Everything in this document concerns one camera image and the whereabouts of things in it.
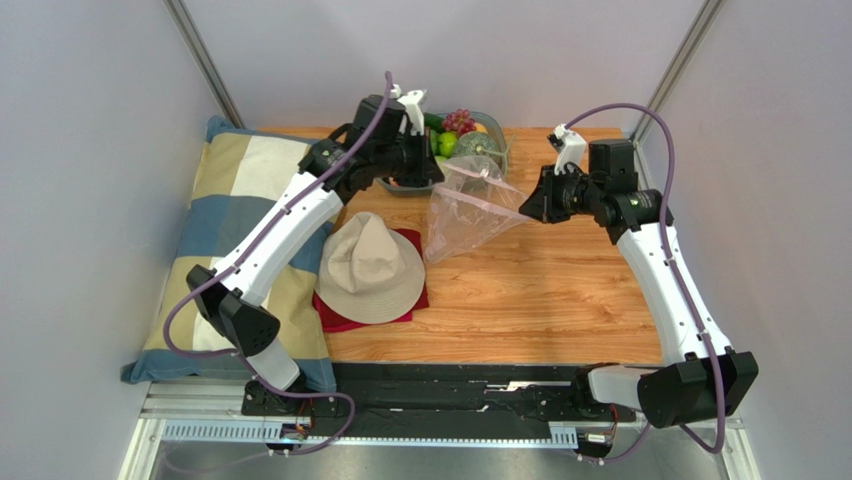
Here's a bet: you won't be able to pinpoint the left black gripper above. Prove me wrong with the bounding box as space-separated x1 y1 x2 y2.
374 128 446 190

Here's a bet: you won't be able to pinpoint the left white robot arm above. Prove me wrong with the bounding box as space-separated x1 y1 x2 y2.
180 88 444 393

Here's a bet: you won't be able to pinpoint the green apple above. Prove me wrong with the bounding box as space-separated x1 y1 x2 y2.
433 131 458 158

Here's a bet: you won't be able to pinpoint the aluminium frame post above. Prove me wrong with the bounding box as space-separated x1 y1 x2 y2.
647 0 726 113
163 0 245 128

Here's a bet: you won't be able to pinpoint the clear zip top bag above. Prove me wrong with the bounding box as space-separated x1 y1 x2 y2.
423 155 528 264

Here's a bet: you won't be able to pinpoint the purple grapes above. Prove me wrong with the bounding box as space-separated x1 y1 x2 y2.
441 109 477 137

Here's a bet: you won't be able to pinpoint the red cloth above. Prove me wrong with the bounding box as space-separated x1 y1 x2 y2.
312 228 429 333

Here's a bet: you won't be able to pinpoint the green cucumber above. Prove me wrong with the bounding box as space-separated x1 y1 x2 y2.
423 113 445 133

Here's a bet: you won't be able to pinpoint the left aluminium frame post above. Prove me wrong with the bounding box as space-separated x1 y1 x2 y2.
163 0 245 128

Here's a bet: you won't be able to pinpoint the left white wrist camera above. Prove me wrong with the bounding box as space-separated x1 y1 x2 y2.
390 83 428 136

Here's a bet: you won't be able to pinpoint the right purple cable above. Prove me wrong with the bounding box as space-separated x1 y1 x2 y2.
564 103 727 465

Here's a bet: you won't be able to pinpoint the right aluminium frame post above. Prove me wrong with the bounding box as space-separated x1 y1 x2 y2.
647 0 726 113

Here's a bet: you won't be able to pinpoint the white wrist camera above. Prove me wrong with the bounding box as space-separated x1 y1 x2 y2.
390 83 428 136
548 124 588 175

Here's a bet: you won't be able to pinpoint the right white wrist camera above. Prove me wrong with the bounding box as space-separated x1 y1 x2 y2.
548 124 588 175

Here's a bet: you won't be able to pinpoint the grey plastic basket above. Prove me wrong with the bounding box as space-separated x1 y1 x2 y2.
375 111 510 197

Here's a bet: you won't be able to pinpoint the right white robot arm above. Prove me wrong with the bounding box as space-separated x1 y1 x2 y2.
519 131 759 429

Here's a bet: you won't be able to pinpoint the beige bucket hat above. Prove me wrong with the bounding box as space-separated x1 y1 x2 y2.
315 212 426 325

